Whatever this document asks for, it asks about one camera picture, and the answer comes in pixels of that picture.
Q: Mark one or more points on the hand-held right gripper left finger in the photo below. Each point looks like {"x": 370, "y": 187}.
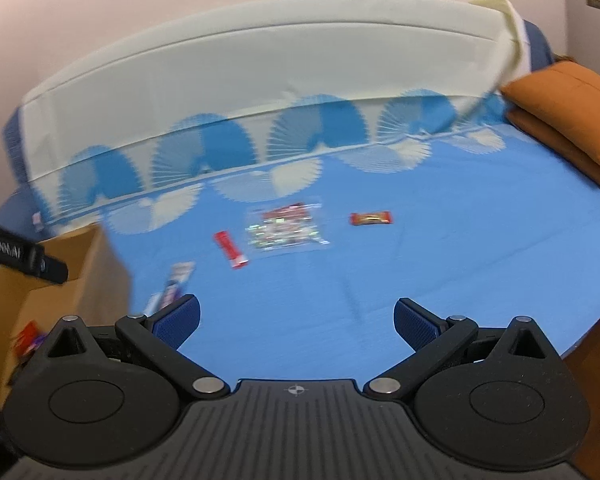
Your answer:
{"x": 180, "y": 325}

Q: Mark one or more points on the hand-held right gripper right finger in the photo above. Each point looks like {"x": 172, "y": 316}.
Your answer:
{"x": 416, "y": 326}

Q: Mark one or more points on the white purple snack stick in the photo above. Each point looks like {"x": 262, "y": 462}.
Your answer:
{"x": 177, "y": 277}

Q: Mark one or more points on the brown cardboard box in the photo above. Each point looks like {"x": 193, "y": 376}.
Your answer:
{"x": 95, "y": 270}

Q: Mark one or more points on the red snack packet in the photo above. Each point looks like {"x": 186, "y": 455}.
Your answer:
{"x": 26, "y": 336}

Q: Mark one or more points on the red snack stick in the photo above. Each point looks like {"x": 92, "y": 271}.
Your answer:
{"x": 230, "y": 250}

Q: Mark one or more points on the purple candy bar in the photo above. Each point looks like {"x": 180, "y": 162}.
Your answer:
{"x": 40, "y": 341}

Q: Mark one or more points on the red and gold candy bar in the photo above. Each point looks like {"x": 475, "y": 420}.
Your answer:
{"x": 371, "y": 218}

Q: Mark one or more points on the clear bag of candies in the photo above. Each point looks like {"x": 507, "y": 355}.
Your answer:
{"x": 285, "y": 227}

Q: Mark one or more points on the white fabric tag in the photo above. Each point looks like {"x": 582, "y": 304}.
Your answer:
{"x": 37, "y": 219}

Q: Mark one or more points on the blue fan-print bed sheet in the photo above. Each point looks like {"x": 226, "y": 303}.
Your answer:
{"x": 330, "y": 270}

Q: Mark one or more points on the orange pillow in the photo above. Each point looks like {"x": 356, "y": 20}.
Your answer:
{"x": 570, "y": 152}
{"x": 570, "y": 100}

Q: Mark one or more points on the wall switch plate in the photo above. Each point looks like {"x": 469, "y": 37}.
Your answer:
{"x": 594, "y": 3}

